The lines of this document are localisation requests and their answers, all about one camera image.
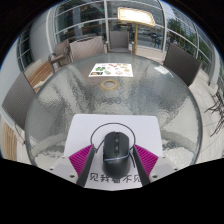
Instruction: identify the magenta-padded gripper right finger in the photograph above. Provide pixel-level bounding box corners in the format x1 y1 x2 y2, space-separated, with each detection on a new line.
132 143 180 187

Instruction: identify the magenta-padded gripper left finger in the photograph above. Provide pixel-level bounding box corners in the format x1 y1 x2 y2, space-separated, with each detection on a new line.
48 143 97 188

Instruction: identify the black computer mouse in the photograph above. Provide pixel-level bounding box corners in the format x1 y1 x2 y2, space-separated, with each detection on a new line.
102 131 130 179

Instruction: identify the white printed mouse pad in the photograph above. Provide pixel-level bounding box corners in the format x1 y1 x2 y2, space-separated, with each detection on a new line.
63 113 164 191

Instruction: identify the green metal folding table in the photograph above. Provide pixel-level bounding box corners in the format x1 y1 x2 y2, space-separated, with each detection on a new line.
204 89 224 138

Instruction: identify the colourful printed menu card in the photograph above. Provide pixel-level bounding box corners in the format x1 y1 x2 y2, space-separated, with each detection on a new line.
88 62 134 78

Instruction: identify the grey wicker armchair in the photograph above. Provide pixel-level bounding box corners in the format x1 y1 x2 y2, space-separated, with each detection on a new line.
48 39 72 69

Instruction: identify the gold framed menu stand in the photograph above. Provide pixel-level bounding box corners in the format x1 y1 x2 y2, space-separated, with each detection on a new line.
117 7 157 56

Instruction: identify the brass table centre ring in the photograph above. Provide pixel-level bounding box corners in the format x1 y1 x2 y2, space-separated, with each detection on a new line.
100 79 120 92

